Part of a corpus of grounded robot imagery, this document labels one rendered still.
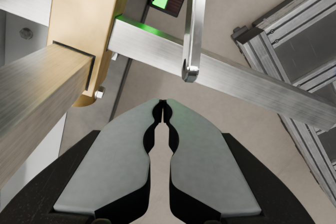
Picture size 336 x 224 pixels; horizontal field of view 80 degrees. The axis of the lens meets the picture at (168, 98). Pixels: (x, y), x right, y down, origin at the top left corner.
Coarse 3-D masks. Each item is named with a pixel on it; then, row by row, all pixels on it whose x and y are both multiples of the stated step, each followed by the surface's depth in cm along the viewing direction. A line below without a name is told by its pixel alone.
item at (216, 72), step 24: (0, 0) 17; (24, 0) 17; (48, 0) 17; (120, 24) 18; (144, 24) 21; (120, 48) 19; (144, 48) 19; (168, 48) 19; (216, 72) 20; (240, 72) 20; (240, 96) 22; (264, 96) 22; (288, 96) 22; (312, 96) 23; (312, 120) 23
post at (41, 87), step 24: (48, 48) 16; (0, 72) 12; (24, 72) 12; (48, 72) 13; (72, 72) 15; (0, 96) 10; (24, 96) 11; (48, 96) 11; (72, 96) 16; (0, 120) 9; (24, 120) 10; (48, 120) 13; (0, 144) 8; (24, 144) 11; (0, 168) 9
